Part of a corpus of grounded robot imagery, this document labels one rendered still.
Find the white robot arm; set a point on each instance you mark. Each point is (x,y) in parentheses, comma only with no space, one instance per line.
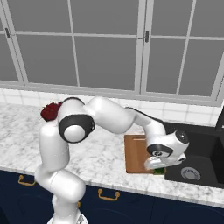
(54,145)

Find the wooden cutting board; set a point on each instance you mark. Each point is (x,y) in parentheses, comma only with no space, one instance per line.
(135,153)

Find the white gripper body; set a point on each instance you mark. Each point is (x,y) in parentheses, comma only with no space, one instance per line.
(163,162)

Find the grey framed window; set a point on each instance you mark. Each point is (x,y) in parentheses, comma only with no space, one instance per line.
(108,43)

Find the black tap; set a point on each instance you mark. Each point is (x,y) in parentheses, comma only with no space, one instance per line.
(220,119)

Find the dark red flower bunch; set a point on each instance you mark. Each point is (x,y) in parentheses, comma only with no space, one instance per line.
(50,111)

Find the green sponge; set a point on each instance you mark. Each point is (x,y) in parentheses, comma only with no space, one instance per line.
(159,171)

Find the black sink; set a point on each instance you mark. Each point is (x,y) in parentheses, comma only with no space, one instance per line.
(207,151)

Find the dark window latch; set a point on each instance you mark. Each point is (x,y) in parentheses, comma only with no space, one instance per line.
(146,36)
(7,32)

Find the navy blue cupboard run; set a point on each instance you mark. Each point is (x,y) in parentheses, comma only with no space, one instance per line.
(140,208)

